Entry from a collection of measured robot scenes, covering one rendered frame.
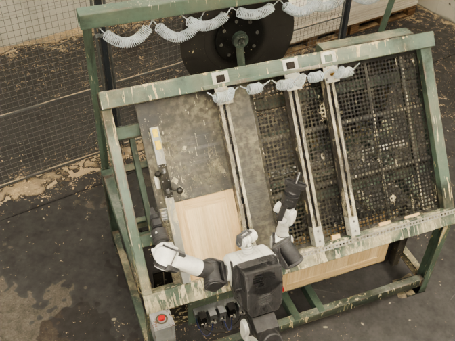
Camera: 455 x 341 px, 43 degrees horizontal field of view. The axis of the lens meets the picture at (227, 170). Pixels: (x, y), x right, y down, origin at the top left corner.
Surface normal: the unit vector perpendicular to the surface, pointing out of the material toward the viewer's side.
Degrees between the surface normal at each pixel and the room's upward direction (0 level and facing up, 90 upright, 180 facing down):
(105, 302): 0
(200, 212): 54
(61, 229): 0
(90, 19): 90
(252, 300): 82
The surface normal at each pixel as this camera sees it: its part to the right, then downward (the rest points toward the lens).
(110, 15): 0.36, 0.62
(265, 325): 0.15, -0.46
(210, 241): 0.29, 0.07
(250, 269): -0.12, -0.93
